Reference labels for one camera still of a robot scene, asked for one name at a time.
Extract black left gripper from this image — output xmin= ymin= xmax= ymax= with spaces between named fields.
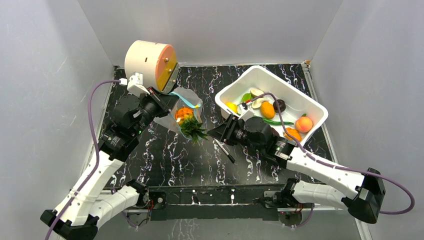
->
xmin=132 ymin=86 xmax=180 ymax=136

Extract green toy leaf vegetable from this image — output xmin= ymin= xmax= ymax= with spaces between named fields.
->
xmin=241 ymin=92 xmax=253 ymax=103

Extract orange toy pineapple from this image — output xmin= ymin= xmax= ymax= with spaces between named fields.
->
xmin=174 ymin=107 xmax=207 ymax=144

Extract toy orange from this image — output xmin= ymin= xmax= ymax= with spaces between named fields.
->
xmin=260 ymin=101 xmax=276 ymax=120

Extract toy mushroom slice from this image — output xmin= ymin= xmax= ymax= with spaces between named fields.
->
xmin=250 ymin=88 xmax=264 ymax=98

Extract clear blue zip top bag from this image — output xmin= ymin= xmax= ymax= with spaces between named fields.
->
xmin=154 ymin=87 xmax=207 ymax=144

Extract dark brown toy fruit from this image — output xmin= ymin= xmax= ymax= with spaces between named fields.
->
xmin=272 ymin=99 xmax=287 ymax=113

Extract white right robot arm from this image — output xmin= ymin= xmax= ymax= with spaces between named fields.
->
xmin=207 ymin=115 xmax=386 ymax=224

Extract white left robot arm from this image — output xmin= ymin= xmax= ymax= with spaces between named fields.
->
xmin=40 ymin=87 xmax=179 ymax=240

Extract yellow toy lemon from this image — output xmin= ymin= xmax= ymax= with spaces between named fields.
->
xmin=225 ymin=102 xmax=238 ymax=114

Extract black and silver pen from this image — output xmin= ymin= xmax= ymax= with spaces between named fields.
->
xmin=213 ymin=138 xmax=235 ymax=164

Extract green toy chili pepper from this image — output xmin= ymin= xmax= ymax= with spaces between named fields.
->
xmin=262 ymin=118 xmax=295 ymax=126

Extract cream cylindrical container orange lid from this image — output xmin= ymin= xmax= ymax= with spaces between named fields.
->
xmin=124 ymin=40 xmax=179 ymax=94

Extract orange toy carrot piece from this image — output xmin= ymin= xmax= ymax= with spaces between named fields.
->
xmin=283 ymin=127 xmax=302 ymax=142

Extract white plastic bin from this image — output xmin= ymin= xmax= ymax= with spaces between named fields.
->
xmin=214 ymin=65 xmax=329 ymax=163

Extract toy peach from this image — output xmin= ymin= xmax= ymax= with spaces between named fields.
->
xmin=294 ymin=114 xmax=314 ymax=133

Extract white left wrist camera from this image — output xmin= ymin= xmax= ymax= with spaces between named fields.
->
xmin=119 ymin=72 xmax=150 ymax=98

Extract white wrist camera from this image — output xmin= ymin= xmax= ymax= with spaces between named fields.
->
xmin=119 ymin=72 xmax=150 ymax=98
xmin=237 ymin=102 xmax=255 ymax=121

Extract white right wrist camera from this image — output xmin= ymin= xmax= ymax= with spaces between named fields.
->
xmin=237 ymin=102 xmax=255 ymax=121

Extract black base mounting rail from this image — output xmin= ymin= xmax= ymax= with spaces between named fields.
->
xmin=125 ymin=183 xmax=332 ymax=229

